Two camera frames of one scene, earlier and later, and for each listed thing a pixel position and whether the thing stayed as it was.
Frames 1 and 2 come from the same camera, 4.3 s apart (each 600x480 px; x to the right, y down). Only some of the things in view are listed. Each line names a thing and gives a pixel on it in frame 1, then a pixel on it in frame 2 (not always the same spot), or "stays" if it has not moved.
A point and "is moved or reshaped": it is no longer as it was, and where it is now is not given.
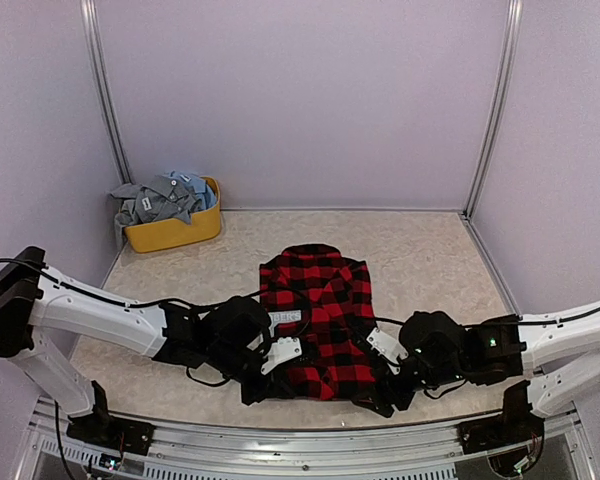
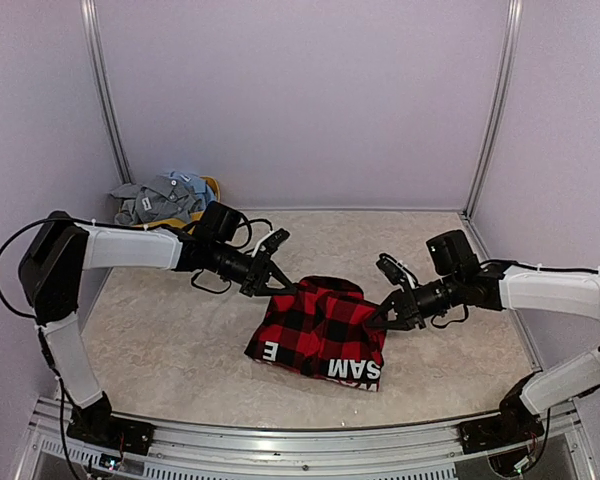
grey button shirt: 160,197 stays
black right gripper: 378,391 → 408,308
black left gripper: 270,387 → 266,267
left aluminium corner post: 90,23 stays
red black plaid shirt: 335,296 is moved or reshaped
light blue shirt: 197,186 stays
